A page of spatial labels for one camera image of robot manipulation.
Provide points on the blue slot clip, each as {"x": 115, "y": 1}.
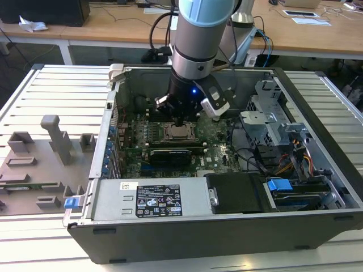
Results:
{"x": 105, "y": 170}
{"x": 109, "y": 146}
{"x": 107, "y": 162}
{"x": 108, "y": 155}
{"x": 112, "y": 131}

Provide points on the black computer tower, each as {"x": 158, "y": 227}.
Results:
{"x": 42, "y": 11}

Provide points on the blue disk carrier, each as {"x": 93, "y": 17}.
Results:
{"x": 279, "y": 184}

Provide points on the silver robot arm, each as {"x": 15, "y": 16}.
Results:
{"x": 198, "y": 42}

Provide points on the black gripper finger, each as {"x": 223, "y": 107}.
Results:
{"x": 163, "y": 106}

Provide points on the silver laptop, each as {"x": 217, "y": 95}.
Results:
{"x": 303, "y": 3}

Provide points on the blue case latch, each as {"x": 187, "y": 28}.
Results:
{"x": 71, "y": 204}

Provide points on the green RAM stick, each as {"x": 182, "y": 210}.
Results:
{"x": 34, "y": 186}

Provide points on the silver drive cage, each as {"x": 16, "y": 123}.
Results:
{"x": 255, "y": 124}

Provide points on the open black PC case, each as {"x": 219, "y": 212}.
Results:
{"x": 198, "y": 241}

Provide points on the green motherboard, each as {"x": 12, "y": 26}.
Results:
{"x": 221, "y": 167}

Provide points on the blue expansion slot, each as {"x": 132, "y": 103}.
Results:
{"x": 149, "y": 167}

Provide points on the wooden desk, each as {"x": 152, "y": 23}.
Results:
{"x": 119, "y": 31}
{"x": 312, "y": 37}
{"x": 28, "y": 33}

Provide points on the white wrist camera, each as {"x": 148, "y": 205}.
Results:
{"x": 211, "y": 109}

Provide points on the grey parts rack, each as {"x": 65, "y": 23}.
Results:
{"x": 42, "y": 167}

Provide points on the crumpled white paper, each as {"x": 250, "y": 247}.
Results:
{"x": 32, "y": 25}

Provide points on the CPU socket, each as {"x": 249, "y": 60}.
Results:
{"x": 163, "y": 139}

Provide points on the white framed tablet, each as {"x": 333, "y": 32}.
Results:
{"x": 300, "y": 13}

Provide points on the white power adapter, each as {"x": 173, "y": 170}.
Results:
{"x": 251, "y": 61}

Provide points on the grey power supply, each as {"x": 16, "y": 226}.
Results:
{"x": 113, "y": 198}

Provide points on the grey case latch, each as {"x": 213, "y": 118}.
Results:
{"x": 116, "y": 71}

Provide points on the black plastic shroud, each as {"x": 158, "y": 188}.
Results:
{"x": 235, "y": 195}

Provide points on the white paper sheet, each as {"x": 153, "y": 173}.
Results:
{"x": 312, "y": 21}
{"x": 156, "y": 11}

